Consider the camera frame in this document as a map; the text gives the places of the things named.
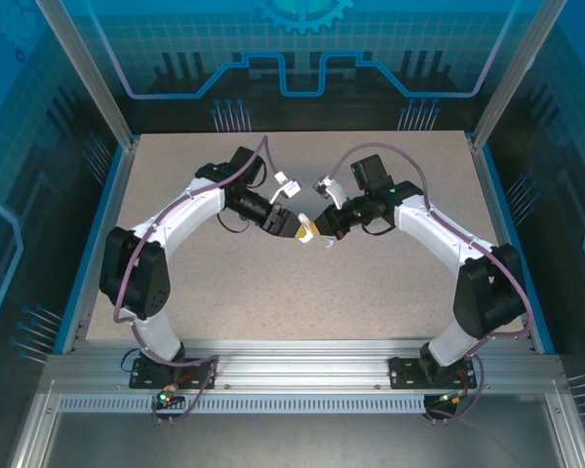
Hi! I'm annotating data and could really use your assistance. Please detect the grey metal shelf panel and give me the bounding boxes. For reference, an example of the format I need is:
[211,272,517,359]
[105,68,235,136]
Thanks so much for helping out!
[9,379,585,468]

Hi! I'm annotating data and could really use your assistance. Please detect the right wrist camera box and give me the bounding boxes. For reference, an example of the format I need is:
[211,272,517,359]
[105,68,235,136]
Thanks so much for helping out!
[311,175,346,209]

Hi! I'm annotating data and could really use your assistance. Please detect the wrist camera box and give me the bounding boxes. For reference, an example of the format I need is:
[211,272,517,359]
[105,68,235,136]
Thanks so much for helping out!
[311,175,346,209]
[267,169,301,205]

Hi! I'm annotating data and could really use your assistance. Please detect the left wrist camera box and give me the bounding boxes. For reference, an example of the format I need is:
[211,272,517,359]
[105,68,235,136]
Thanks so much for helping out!
[267,169,301,205]

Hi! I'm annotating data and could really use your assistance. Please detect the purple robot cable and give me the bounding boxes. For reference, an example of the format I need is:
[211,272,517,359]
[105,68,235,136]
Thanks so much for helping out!
[324,141,532,426]
[112,136,282,426]

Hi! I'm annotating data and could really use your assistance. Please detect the aluminium mounting rail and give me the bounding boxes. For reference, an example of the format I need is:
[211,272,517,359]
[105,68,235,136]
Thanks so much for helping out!
[41,338,565,397]

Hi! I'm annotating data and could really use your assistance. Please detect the blue aluminium table side rail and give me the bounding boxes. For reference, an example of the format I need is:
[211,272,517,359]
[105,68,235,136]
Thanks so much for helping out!
[53,136,140,355]

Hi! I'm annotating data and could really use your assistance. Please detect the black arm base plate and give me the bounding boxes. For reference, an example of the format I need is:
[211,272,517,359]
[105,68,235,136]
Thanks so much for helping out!
[129,358,218,390]
[388,355,479,390]

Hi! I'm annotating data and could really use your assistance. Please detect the slotted grey cable duct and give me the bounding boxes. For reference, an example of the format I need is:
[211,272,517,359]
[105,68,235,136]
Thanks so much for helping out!
[58,395,428,414]

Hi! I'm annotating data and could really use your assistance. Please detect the aluminium frame post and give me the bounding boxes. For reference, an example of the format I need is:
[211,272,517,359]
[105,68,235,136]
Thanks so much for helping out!
[34,0,141,152]
[469,0,570,152]

